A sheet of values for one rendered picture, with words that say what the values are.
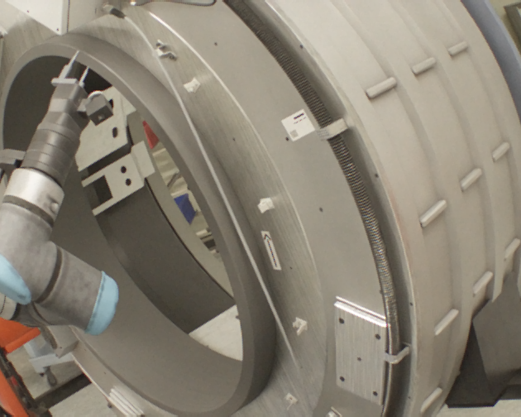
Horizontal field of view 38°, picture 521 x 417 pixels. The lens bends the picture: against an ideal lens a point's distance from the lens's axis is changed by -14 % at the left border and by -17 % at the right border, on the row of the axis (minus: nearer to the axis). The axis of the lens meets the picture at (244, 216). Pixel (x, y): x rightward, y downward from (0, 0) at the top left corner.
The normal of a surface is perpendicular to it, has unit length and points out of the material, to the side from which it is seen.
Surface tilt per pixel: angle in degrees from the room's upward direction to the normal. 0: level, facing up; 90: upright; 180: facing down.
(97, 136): 117
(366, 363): 90
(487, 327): 90
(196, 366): 20
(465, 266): 106
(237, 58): 90
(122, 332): 50
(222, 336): 27
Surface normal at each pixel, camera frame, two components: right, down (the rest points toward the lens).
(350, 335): -0.70, 0.44
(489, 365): 0.58, -0.11
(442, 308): 0.69, 0.22
